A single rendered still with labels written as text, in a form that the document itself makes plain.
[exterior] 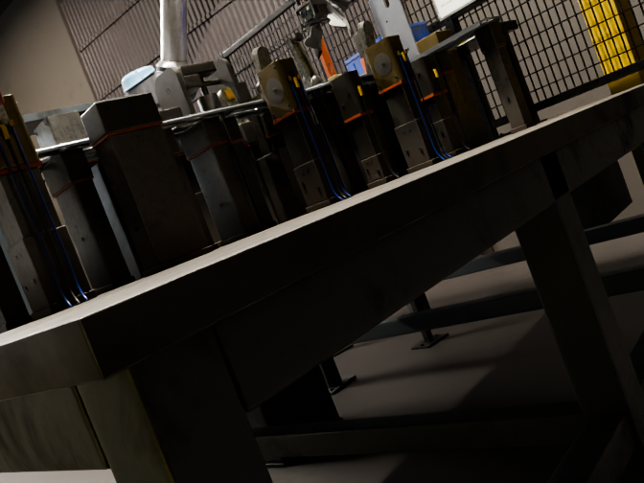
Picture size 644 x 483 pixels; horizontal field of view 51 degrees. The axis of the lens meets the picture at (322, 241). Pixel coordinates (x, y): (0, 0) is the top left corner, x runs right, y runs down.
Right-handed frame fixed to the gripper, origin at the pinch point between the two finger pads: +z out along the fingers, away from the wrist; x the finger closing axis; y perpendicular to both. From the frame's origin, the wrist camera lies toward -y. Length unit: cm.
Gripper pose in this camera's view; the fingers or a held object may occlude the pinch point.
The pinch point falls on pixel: (336, 48)
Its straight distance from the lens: 201.6
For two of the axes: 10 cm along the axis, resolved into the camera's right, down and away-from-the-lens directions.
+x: 6.2, -1.9, -7.6
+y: -6.9, 3.1, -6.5
